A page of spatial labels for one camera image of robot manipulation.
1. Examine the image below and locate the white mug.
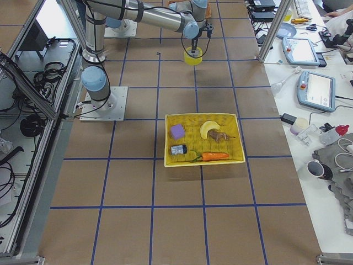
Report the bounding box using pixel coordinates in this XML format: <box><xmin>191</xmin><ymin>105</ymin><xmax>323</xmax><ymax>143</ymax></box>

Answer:
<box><xmin>306</xmin><ymin>160</ymin><xmax>325</xmax><ymax>178</ymax></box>

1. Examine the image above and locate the yellow toy banana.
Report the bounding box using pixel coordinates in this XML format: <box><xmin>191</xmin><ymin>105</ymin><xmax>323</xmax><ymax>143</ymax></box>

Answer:
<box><xmin>200</xmin><ymin>121</ymin><xmax>220</xmax><ymax>140</ymax></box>

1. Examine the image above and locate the lower teach pendant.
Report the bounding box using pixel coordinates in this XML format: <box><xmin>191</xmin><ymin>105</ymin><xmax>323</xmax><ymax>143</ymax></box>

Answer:
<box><xmin>297</xmin><ymin>71</ymin><xmax>336</xmax><ymax>112</ymax></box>

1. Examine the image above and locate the red bottle cap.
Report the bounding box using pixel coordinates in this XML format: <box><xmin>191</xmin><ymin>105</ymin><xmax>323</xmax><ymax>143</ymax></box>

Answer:
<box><xmin>335</xmin><ymin>125</ymin><xmax>350</xmax><ymax>137</ymax></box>

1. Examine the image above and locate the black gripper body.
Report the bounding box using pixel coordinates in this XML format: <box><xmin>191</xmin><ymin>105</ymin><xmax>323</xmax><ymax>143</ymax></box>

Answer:
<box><xmin>197</xmin><ymin>20</ymin><xmax>209</xmax><ymax>32</ymax></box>

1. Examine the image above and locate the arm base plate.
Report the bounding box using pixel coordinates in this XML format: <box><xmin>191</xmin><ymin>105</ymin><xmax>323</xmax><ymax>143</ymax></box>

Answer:
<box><xmin>79</xmin><ymin>86</ymin><xmax>128</xmax><ymax>122</ymax></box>
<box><xmin>104</xmin><ymin>19</ymin><xmax>137</xmax><ymax>38</ymax></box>

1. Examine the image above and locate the yellow screwdriver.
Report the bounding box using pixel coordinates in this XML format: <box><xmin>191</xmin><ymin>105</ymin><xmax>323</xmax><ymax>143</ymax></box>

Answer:
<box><xmin>290</xmin><ymin>18</ymin><xmax>309</xmax><ymax>24</ymax></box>

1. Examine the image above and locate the white lidded cup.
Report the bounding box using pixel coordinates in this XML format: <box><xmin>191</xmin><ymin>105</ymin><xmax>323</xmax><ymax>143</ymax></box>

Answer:
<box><xmin>290</xmin><ymin>117</ymin><xmax>309</xmax><ymax>135</ymax></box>

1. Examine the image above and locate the yellow plastic basket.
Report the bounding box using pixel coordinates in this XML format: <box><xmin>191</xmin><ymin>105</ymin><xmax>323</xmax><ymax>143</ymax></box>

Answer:
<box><xmin>164</xmin><ymin>113</ymin><xmax>245</xmax><ymax>167</ymax></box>

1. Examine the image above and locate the white keyboard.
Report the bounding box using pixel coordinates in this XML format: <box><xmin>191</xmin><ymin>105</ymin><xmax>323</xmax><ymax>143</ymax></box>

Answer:
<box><xmin>293</xmin><ymin>0</ymin><xmax>312</xmax><ymax>20</ymax></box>

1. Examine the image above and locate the clear plastic bulb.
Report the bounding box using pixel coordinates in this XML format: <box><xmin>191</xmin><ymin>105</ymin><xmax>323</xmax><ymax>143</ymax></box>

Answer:
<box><xmin>271</xmin><ymin>66</ymin><xmax>302</xmax><ymax>95</ymax></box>

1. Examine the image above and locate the light blue plate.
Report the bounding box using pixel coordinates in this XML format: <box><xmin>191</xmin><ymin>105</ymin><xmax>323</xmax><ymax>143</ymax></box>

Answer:
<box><xmin>276</xmin><ymin>22</ymin><xmax>297</xmax><ymax>39</ymax></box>

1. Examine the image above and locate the brown wicker basket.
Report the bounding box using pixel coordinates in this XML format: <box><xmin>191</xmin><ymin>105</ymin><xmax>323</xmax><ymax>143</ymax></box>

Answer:
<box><xmin>205</xmin><ymin>3</ymin><xmax>212</xmax><ymax>19</ymax></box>

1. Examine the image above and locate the upper teach pendant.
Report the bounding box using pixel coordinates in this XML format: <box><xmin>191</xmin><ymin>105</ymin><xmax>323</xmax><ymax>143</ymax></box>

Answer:
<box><xmin>282</xmin><ymin>37</ymin><xmax>320</xmax><ymax>66</ymax></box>

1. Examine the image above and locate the grey cloth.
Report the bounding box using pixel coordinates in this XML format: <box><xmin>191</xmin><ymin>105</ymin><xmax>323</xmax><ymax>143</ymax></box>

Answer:
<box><xmin>312</xmin><ymin>138</ymin><xmax>352</xmax><ymax>235</ymax></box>

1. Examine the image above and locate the aluminium frame post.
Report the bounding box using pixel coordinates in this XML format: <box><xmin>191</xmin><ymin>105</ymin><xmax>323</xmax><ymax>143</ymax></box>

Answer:
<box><xmin>258</xmin><ymin>0</ymin><xmax>292</xmax><ymax>63</ymax></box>

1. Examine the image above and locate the orange toy carrot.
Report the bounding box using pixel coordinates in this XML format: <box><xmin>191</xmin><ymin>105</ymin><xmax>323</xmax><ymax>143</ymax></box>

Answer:
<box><xmin>192</xmin><ymin>152</ymin><xmax>229</xmax><ymax>162</ymax></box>

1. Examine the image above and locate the brown toy animal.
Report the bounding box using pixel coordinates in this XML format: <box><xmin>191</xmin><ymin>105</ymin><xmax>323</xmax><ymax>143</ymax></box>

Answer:
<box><xmin>207</xmin><ymin>130</ymin><xmax>235</xmax><ymax>143</ymax></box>

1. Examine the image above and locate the black power adapter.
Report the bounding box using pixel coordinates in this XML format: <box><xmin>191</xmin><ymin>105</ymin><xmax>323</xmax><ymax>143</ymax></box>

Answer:
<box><xmin>280</xmin><ymin>113</ymin><xmax>297</xmax><ymax>125</ymax></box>

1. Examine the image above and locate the teach pendant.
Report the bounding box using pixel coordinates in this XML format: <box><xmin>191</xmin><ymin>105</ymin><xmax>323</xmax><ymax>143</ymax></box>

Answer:
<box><xmin>297</xmin><ymin>71</ymin><xmax>336</xmax><ymax>112</ymax></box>
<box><xmin>282</xmin><ymin>37</ymin><xmax>320</xmax><ymax>66</ymax></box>

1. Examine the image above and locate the purple foam cube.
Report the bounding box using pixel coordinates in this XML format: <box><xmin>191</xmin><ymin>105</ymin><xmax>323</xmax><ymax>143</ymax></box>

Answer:
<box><xmin>170</xmin><ymin>124</ymin><xmax>185</xmax><ymax>140</ymax></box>

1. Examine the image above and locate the yellow tape roll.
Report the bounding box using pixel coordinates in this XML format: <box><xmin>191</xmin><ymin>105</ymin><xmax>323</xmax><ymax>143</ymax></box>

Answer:
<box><xmin>184</xmin><ymin>47</ymin><xmax>203</xmax><ymax>66</ymax></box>

